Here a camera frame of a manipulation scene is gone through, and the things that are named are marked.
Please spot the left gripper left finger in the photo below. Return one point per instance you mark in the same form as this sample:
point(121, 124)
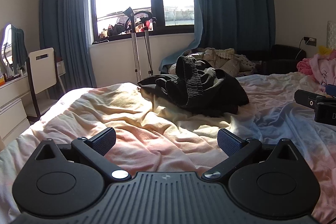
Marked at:
point(91, 152)

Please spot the beige puffer jacket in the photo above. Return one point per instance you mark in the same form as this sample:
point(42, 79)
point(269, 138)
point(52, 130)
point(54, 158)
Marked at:
point(232, 63)

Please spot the right teal curtain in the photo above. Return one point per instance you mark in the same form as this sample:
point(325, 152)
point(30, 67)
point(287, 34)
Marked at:
point(244, 25)

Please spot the white chair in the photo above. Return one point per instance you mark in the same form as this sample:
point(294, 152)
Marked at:
point(42, 74)

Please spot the pink clothes pile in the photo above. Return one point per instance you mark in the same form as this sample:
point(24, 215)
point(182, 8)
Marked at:
point(321, 68)

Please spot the metal crutch left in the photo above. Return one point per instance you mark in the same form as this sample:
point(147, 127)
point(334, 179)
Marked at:
point(130, 26)

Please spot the black pants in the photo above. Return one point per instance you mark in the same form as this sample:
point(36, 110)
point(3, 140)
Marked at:
point(198, 88)

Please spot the left teal curtain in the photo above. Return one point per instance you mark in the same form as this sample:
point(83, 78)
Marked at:
point(66, 26)

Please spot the white dresser desk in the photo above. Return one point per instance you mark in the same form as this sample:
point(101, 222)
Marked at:
point(13, 116)

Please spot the wall power socket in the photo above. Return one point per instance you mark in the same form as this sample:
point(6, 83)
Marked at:
point(310, 41)

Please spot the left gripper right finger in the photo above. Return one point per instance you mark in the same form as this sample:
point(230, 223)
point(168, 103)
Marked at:
point(240, 152)

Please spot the metal crutch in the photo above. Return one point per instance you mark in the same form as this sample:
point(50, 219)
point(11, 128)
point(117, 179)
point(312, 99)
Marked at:
point(130, 26)
point(147, 40)

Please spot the teal curtain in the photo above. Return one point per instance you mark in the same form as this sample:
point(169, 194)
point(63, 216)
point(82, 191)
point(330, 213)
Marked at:
point(244, 25)
point(66, 26)

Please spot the wavy mirror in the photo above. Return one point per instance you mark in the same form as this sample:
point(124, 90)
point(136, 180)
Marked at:
point(13, 50)

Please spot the metal crutch right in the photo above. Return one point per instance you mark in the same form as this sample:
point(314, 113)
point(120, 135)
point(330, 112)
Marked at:
point(147, 40)

